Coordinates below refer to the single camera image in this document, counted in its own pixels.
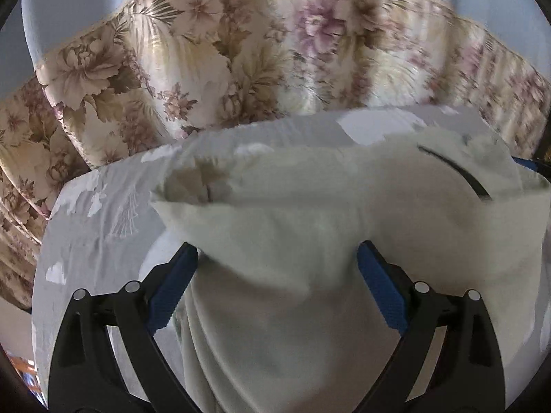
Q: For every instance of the floral bedspread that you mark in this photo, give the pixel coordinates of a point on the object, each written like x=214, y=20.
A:
x=193, y=60

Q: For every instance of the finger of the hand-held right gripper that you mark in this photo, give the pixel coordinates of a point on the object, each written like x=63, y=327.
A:
x=536, y=167

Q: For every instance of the grey printed bed sheet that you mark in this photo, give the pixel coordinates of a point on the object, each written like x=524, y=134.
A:
x=107, y=223

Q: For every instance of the wooden chair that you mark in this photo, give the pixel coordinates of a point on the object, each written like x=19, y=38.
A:
x=23, y=372

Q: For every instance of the light green garment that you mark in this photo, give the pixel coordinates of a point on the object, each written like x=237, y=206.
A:
x=301, y=206

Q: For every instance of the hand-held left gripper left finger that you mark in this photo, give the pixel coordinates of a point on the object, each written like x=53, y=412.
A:
x=172, y=290

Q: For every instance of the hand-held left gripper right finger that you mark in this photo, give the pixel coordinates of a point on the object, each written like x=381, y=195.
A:
x=383, y=286

